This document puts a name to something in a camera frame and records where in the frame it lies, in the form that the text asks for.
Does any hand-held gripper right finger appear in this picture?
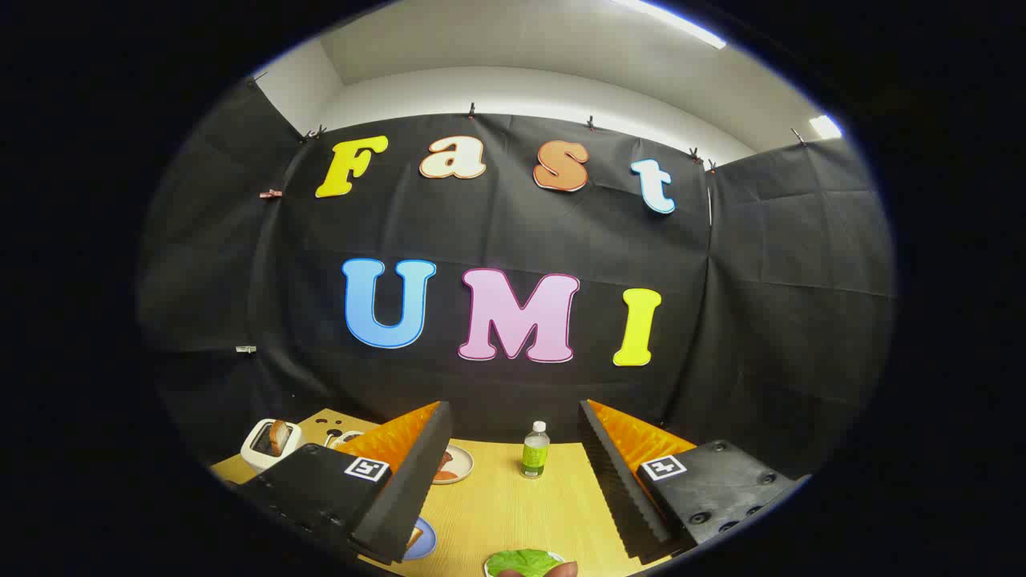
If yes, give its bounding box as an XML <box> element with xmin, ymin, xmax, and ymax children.
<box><xmin>578</xmin><ymin>398</ymin><xmax>810</xmax><ymax>564</ymax></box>

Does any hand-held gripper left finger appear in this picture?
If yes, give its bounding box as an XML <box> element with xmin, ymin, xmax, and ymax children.
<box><xmin>239</xmin><ymin>401</ymin><xmax>454</xmax><ymax>565</ymax></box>

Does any green lettuce leaf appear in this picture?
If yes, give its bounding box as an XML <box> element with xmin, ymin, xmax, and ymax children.
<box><xmin>487</xmin><ymin>549</ymin><xmax>562</xmax><ymax>577</ymax></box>

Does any blue plate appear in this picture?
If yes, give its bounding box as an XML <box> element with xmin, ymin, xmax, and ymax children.
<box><xmin>405</xmin><ymin>517</ymin><xmax>438</xmax><ymax>560</ymax></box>

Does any white round plate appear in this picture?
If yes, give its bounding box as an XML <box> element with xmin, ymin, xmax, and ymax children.
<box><xmin>433</xmin><ymin>445</ymin><xmax>475</xmax><ymax>485</ymax></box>

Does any green label plastic bottle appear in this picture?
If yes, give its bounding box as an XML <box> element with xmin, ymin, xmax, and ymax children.
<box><xmin>521</xmin><ymin>421</ymin><xmax>551</xmax><ymax>480</ymax></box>

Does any white square plate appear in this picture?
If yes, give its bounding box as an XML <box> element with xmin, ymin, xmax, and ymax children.
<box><xmin>483</xmin><ymin>550</ymin><xmax>567</xmax><ymax>577</ymax></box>

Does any white toaster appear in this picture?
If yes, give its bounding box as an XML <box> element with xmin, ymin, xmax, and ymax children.
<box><xmin>240</xmin><ymin>418</ymin><xmax>303</xmax><ymax>474</ymax></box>

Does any black backdrop cloth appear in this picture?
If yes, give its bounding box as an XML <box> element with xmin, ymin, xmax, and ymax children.
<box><xmin>136</xmin><ymin>76</ymin><xmax>897</xmax><ymax>482</ymax></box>

